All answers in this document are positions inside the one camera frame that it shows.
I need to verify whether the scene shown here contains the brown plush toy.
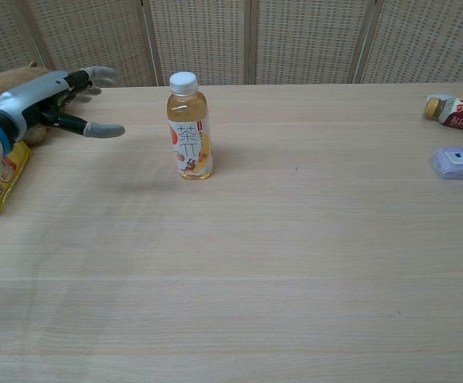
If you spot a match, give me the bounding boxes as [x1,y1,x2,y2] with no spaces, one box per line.
[0,61,59,146]

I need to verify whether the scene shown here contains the purple tissue pack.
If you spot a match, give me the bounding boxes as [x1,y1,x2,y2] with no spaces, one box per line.
[429,145,463,180]

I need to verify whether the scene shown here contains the woven folding screen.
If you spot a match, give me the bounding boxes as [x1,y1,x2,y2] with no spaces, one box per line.
[0,0,463,87]

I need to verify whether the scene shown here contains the red labelled bottle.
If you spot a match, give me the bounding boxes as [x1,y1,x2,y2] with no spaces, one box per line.
[422,93,463,134]

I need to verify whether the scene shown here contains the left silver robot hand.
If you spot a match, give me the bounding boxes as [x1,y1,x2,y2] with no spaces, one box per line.
[0,65,126,144]

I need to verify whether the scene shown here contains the yellow tea bottle white cap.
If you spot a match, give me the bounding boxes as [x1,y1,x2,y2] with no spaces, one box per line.
[166,72,215,181]

